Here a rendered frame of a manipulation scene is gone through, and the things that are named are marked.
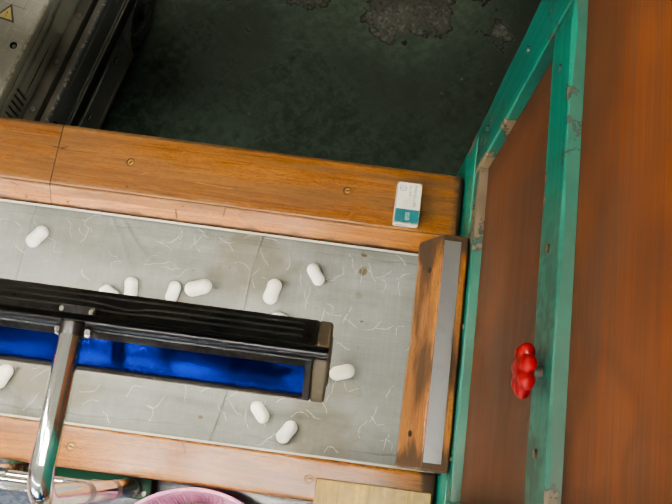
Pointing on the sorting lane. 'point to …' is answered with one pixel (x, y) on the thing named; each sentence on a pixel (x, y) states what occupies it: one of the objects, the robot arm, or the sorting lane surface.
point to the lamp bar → (171, 340)
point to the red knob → (525, 370)
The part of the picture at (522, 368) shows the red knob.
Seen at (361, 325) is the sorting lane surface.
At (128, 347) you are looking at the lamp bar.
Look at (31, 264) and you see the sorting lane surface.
